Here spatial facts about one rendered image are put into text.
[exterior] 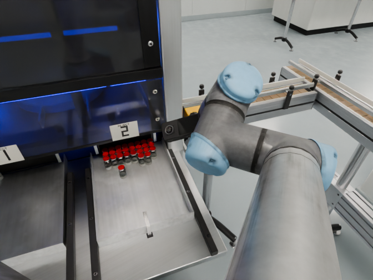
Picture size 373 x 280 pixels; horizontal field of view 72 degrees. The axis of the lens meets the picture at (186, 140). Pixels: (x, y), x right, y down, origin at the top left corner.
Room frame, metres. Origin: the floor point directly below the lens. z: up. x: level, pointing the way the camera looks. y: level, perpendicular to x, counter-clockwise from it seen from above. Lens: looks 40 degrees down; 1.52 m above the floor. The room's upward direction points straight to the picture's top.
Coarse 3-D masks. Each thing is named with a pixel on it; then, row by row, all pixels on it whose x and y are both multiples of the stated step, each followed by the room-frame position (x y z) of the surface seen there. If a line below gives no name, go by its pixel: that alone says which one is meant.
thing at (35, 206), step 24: (48, 168) 0.60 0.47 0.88; (0, 192) 0.50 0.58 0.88; (24, 192) 0.50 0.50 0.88; (48, 192) 0.50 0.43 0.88; (0, 216) 0.42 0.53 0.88; (24, 216) 0.42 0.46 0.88; (48, 216) 0.42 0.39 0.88; (0, 240) 0.34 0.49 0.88; (24, 240) 0.34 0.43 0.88; (48, 240) 0.34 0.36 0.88
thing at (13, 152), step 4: (0, 148) 0.52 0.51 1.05; (4, 148) 0.53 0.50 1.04; (8, 148) 0.53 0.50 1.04; (12, 148) 0.53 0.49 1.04; (16, 148) 0.53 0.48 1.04; (0, 152) 0.52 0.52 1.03; (8, 152) 0.53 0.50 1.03; (12, 152) 0.53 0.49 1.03; (16, 152) 0.53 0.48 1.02; (20, 152) 0.54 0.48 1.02; (0, 156) 0.52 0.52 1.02; (4, 156) 0.52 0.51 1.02; (12, 156) 0.53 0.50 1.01; (16, 156) 0.53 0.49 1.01; (20, 156) 0.53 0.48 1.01; (0, 160) 0.52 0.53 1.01; (4, 160) 0.52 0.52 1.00; (8, 160) 0.52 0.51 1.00; (12, 160) 0.53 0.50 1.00; (16, 160) 0.53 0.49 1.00; (20, 160) 0.53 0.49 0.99; (0, 164) 0.51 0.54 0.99
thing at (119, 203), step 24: (96, 168) 0.60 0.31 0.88; (144, 168) 0.60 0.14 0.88; (168, 168) 0.60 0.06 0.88; (96, 192) 0.50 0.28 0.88; (120, 192) 0.50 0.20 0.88; (144, 192) 0.50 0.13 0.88; (168, 192) 0.50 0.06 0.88; (96, 216) 0.39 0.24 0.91; (120, 216) 0.42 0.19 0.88; (168, 216) 0.42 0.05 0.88; (192, 216) 0.41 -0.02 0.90; (120, 240) 0.34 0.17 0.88
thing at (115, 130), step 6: (114, 126) 0.62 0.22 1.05; (120, 126) 0.63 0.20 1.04; (132, 126) 0.64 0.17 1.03; (114, 132) 0.62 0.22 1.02; (120, 132) 0.63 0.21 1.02; (126, 132) 0.64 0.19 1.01; (132, 132) 0.64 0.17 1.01; (138, 132) 0.65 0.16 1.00; (114, 138) 0.62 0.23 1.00; (120, 138) 0.63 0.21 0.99
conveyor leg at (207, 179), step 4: (204, 176) 0.91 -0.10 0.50; (208, 176) 0.90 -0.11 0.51; (212, 176) 0.91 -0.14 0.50; (204, 180) 0.91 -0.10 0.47; (208, 180) 0.90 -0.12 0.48; (212, 180) 0.91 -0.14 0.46; (204, 184) 0.91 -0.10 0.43; (208, 184) 0.90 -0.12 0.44; (204, 188) 0.91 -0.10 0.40; (208, 188) 0.90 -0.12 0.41; (204, 192) 0.90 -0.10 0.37; (208, 192) 0.90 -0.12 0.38; (204, 196) 0.90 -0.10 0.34; (208, 196) 0.90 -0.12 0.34; (204, 200) 0.90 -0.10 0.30; (208, 200) 0.90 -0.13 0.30; (208, 204) 0.90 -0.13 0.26; (208, 208) 0.90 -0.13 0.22
